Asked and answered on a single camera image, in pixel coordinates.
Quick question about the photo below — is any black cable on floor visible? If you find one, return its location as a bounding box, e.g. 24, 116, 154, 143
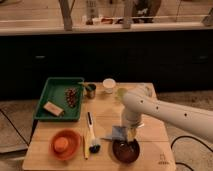
170, 134, 213, 171

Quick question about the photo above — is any purple bowl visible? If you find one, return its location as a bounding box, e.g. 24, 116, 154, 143
112, 139, 140, 163

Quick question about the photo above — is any person in background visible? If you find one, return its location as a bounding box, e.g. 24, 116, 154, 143
83, 0, 163, 25

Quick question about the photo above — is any metal can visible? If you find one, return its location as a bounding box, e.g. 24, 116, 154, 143
86, 84, 96, 99

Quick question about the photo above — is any brown grape bunch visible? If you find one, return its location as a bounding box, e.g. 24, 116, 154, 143
65, 88, 77, 108

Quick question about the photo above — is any blue sponge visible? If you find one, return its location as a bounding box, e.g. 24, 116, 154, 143
112, 126, 127, 140

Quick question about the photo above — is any wooden block in tray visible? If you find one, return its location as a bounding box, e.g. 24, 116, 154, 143
43, 102, 64, 116

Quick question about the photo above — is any green plastic tray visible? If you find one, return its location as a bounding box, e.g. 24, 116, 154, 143
34, 77, 84, 122

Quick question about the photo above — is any white cup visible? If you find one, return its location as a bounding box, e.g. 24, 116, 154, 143
103, 78, 116, 94

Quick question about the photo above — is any orange bowl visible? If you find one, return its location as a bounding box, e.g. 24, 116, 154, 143
49, 129, 81, 161

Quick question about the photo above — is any green translucent cup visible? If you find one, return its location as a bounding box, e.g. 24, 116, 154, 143
116, 88, 127, 101

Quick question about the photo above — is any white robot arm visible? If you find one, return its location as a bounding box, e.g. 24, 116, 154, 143
121, 85, 213, 143

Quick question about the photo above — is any orange fruit in bowl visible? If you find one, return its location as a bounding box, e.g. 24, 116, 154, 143
54, 137, 69, 153

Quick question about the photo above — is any yellow banana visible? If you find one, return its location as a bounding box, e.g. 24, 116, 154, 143
83, 133, 90, 160

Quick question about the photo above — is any black dish brush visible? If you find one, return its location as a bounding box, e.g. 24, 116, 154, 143
87, 112, 101, 154

